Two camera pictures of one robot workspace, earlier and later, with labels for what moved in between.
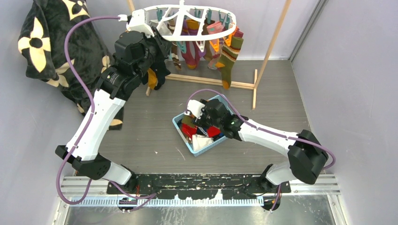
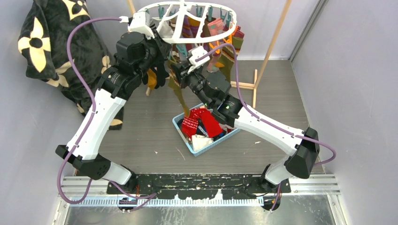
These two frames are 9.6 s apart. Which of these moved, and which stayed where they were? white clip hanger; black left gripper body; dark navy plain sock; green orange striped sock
Moved: white clip hanger
Stayed: dark navy plain sock; green orange striped sock; black left gripper body
